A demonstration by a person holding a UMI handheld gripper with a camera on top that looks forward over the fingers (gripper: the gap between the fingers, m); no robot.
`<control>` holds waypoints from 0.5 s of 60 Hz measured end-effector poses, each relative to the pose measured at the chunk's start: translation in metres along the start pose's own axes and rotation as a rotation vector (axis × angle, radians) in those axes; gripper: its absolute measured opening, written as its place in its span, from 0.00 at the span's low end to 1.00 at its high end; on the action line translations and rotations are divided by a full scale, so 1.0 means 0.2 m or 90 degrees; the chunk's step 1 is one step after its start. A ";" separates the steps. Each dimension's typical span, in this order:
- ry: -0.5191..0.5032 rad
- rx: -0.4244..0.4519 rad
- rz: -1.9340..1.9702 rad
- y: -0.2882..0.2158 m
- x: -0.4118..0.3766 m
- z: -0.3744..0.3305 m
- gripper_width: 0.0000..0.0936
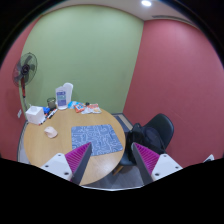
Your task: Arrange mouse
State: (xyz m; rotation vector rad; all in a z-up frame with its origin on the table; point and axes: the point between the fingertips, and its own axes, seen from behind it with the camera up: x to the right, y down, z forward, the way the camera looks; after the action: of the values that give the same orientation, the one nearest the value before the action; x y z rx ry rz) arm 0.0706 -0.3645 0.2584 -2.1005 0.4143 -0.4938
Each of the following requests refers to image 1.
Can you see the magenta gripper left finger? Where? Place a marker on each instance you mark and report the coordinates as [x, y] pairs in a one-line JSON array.
[[70, 166]]

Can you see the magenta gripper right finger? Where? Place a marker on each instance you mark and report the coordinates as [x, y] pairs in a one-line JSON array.
[[153, 166]]

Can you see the pink computer mouse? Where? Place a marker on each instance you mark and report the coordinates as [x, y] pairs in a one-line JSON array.
[[50, 132]]

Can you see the blue patterned mouse pad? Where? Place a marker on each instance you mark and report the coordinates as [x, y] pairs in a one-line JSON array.
[[102, 137]]

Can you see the black backpack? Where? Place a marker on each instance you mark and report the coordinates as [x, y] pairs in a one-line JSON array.
[[146, 136]]

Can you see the round wooden table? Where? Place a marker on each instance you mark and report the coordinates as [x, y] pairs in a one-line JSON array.
[[40, 148]]

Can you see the black chair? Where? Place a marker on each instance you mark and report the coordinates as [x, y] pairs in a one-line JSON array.
[[165, 128]]

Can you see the black marker pen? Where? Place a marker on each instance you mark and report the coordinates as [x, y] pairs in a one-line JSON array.
[[52, 113]]

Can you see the orange snack packet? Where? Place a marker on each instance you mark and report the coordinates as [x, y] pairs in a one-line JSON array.
[[79, 107]]

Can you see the white tissue box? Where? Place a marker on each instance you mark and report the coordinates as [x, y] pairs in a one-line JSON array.
[[35, 115]]

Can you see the red white snack packet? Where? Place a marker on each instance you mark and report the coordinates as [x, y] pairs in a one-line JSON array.
[[91, 108]]

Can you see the glass jar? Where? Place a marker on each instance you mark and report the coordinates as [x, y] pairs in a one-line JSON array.
[[51, 103]]

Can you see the red standing fan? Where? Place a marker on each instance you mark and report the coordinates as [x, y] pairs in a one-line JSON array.
[[24, 71]]

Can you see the ceiling light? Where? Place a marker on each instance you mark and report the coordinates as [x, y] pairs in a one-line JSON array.
[[146, 3]]

